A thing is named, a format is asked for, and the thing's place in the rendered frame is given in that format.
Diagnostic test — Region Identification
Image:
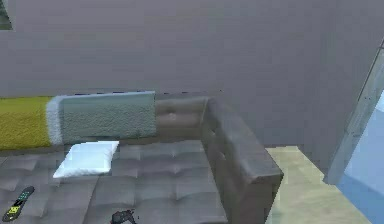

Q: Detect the pale green cushion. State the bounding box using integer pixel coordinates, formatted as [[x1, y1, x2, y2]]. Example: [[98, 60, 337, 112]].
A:
[[45, 90, 158, 146]]

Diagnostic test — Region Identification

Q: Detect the framed wall picture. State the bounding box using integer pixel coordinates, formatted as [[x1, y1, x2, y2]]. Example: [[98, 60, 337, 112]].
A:
[[0, 0, 14, 31]]

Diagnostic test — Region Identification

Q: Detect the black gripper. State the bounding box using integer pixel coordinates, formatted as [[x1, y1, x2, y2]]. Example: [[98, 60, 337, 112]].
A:
[[110, 209, 138, 224]]

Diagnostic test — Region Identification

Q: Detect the yellow cushion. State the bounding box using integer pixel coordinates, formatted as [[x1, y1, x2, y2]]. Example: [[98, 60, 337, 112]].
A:
[[0, 96, 54, 152]]

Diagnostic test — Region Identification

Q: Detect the black remote control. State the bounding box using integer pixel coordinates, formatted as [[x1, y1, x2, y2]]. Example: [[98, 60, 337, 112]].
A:
[[1, 185, 36, 222]]

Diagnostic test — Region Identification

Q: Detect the white pillow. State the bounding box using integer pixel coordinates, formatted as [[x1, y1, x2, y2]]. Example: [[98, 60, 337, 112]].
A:
[[52, 140, 120, 179]]

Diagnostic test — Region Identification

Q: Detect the grey tufted sofa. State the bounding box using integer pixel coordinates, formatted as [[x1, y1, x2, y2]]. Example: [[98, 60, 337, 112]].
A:
[[0, 95, 285, 224]]

